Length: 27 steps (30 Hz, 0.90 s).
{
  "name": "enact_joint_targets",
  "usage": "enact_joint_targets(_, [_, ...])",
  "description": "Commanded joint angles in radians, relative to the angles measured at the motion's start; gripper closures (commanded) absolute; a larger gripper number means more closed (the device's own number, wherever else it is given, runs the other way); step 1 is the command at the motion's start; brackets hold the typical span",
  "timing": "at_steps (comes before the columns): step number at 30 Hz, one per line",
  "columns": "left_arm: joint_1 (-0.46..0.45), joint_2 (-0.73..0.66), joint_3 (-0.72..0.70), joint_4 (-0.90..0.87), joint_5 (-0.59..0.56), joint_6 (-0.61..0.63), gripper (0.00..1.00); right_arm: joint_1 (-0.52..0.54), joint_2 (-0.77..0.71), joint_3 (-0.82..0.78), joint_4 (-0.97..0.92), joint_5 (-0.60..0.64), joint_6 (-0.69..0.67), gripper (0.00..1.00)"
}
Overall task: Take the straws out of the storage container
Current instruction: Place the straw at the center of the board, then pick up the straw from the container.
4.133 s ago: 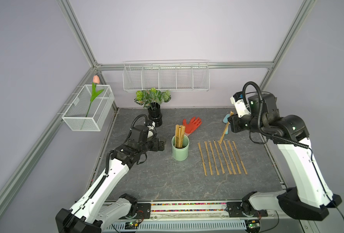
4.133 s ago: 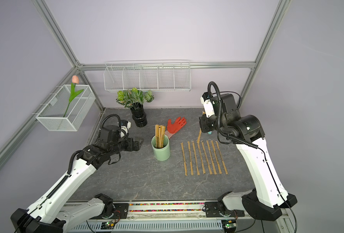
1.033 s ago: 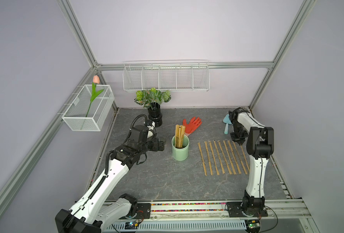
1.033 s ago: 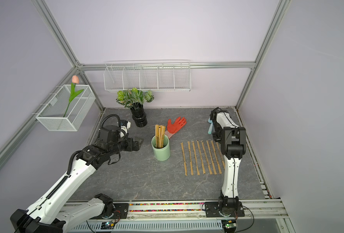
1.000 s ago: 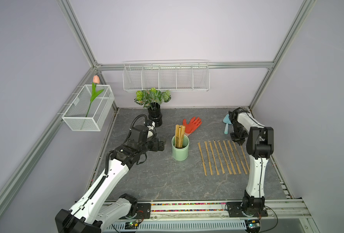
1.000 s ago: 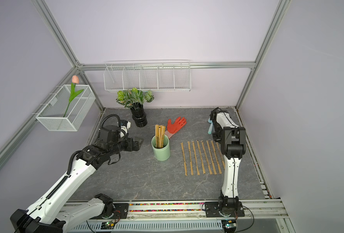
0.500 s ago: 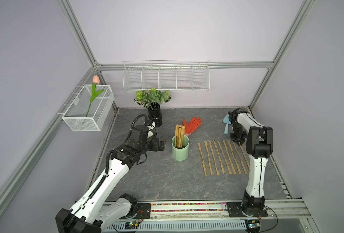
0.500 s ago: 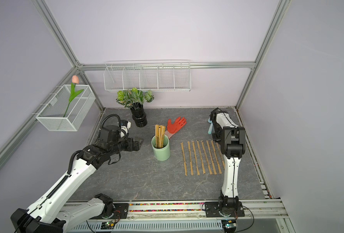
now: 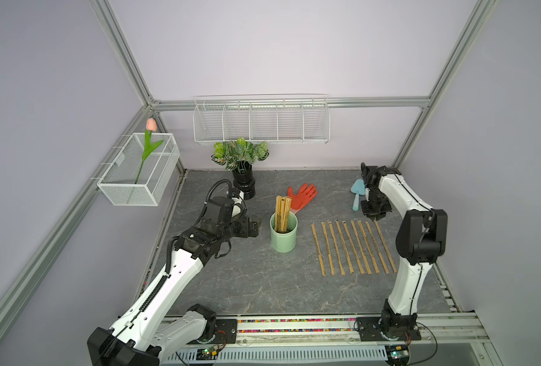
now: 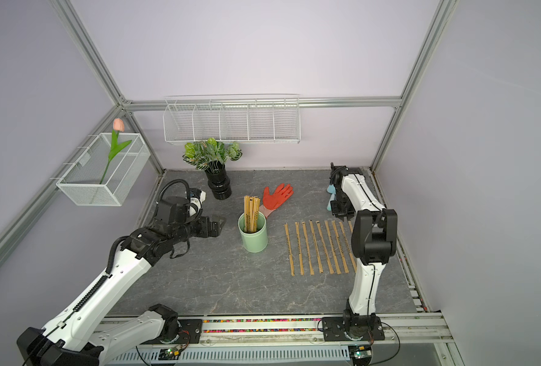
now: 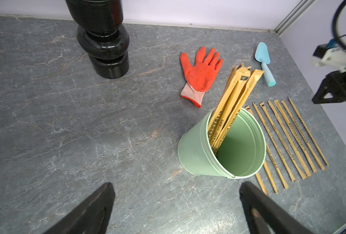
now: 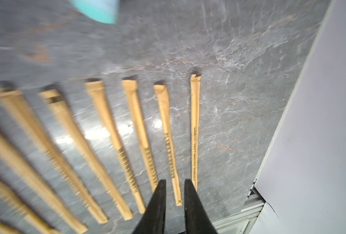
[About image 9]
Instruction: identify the bundle of brown paper straws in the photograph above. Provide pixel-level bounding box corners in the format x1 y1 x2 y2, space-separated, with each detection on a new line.
274 196 292 233

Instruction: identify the mint green storage cup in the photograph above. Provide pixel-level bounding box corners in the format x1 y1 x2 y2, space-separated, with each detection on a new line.
270 213 299 253

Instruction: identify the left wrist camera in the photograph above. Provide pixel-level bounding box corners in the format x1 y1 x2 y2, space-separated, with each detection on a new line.
198 195 247 225

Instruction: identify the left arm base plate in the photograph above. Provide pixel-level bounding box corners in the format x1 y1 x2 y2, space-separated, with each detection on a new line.
189 318 238 345

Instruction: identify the aluminium front rail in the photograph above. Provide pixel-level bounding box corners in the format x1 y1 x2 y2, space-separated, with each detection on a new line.
161 313 490 346

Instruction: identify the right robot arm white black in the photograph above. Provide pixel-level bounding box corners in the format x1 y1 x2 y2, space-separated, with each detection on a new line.
360 163 448 340

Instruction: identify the black plant pot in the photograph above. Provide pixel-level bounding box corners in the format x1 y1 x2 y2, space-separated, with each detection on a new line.
232 161 256 200

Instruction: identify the green artificial plant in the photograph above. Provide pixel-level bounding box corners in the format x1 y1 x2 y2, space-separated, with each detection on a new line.
211 138 269 173

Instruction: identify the teal small spatula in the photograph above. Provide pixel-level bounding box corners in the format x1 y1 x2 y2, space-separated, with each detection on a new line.
351 179 366 211

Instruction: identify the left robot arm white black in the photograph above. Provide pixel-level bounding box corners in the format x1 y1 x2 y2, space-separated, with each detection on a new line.
87 216 261 365

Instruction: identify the white mesh basket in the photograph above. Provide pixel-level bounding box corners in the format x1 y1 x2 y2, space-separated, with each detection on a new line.
96 132 180 207

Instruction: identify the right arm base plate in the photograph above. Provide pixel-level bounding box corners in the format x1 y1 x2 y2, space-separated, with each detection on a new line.
354 316 421 343

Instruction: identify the pink artificial tulip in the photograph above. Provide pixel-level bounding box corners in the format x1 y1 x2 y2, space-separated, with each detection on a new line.
134 117 163 184

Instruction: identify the white wire wall shelf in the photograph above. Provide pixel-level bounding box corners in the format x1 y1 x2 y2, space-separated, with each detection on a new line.
193 94 331 144

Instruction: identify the red hand-shaped scraper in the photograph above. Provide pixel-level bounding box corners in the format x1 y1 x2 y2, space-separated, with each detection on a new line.
287 183 317 214

